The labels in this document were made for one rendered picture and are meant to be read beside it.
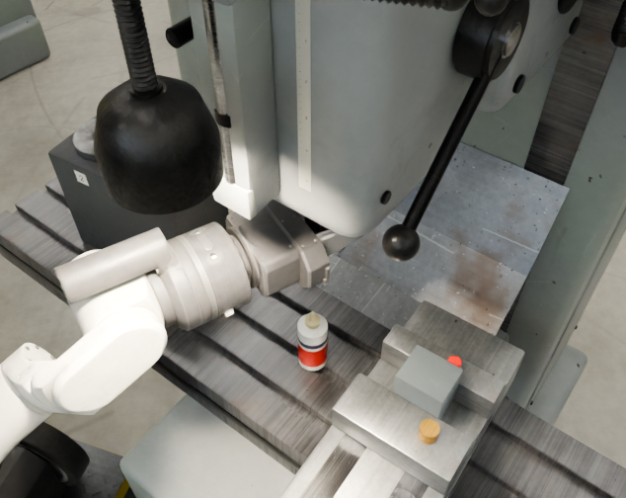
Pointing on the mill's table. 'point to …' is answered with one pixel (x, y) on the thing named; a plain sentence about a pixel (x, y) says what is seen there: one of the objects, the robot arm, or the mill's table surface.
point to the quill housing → (354, 103)
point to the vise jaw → (400, 433)
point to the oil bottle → (312, 341)
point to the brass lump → (429, 431)
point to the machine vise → (303, 484)
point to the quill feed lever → (487, 51)
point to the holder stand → (181, 221)
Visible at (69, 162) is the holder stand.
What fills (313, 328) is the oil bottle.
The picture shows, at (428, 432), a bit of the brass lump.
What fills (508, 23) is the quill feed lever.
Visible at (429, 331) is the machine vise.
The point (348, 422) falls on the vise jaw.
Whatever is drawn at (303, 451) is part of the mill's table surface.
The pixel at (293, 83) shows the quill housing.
